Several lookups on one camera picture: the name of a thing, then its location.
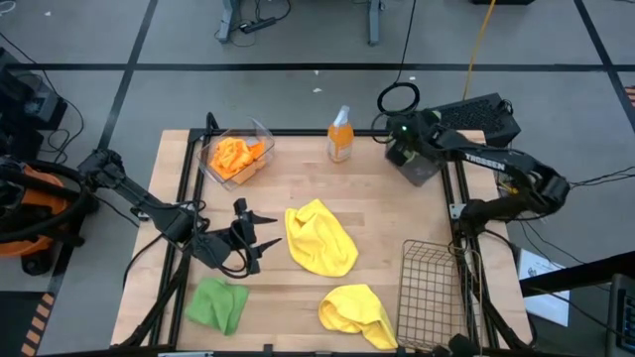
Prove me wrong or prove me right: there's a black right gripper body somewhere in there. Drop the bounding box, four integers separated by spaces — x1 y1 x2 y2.
384 109 443 170

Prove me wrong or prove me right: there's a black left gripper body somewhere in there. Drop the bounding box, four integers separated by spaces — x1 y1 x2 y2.
190 197 264 277

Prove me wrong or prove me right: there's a yellow microfiber towel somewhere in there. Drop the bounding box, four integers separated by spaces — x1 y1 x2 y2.
284 198 359 278
317 284 399 351

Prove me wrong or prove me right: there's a clear plastic bin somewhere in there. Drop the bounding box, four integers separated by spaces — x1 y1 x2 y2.
196 118 276 193

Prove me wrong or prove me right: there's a black computer case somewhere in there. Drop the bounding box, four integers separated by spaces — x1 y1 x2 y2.
431 92 523 150

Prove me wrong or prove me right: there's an orange spray bottle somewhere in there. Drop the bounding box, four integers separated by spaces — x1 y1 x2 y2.
326 104 355 164

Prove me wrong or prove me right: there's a grey table leg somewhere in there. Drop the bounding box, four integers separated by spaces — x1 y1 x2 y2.
366 0 384 47
215 0 240 44

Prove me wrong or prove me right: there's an orange shop vacuum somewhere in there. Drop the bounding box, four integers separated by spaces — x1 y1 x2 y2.
0 154 100 277

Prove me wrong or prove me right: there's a black power strip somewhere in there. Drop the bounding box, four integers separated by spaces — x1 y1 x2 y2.
239 17 278 35

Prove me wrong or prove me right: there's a hazard-striped black floor mat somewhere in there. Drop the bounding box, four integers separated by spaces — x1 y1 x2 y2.
0 290 57 357

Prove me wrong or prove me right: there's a white paper sheet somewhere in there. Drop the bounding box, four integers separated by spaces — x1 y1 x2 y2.
517 247 572 327

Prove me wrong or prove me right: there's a black metal beam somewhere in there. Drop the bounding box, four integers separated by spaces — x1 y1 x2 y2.
519 250 635 298

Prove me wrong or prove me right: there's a black equipment stack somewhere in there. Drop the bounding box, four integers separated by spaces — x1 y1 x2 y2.
0 47 68 160

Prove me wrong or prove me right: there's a black laptop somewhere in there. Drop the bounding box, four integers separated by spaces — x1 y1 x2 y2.
604 272 635 357

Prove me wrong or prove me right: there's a black coiled cable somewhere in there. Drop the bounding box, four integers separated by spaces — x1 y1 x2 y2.
376 0 422 118

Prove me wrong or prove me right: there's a black metal table frame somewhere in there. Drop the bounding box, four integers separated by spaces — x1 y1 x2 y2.
118 111 537 357

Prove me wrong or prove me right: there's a yellow cable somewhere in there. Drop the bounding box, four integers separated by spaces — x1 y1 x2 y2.
461 0 498 100

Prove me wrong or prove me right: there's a gold wire basket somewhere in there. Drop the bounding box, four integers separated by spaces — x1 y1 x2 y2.
395 239 485 356

